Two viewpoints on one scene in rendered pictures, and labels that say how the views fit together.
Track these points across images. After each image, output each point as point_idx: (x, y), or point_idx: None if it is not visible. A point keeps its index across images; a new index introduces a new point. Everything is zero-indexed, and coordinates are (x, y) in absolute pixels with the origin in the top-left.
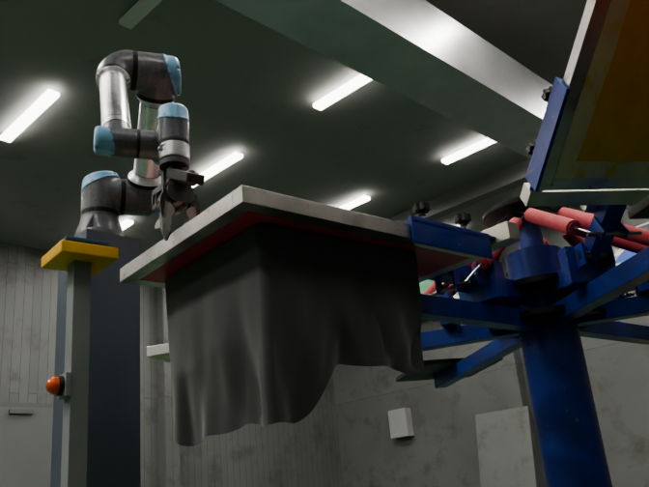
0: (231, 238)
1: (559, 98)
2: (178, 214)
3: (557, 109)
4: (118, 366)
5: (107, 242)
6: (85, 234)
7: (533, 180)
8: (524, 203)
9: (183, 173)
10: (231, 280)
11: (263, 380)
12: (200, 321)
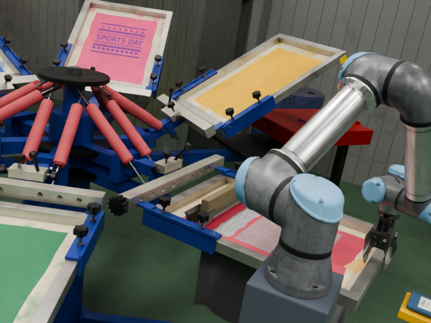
0: (360, 250)
1: (270, 107)
2: (367, 243)
3: (266, 111)
4: None
5: (414, 291)
6: (342, 282)
7: (229, 132)
8: (208, 136)
9: (396, 224)
10: None
11: (346, 314)
12: (338, 304)
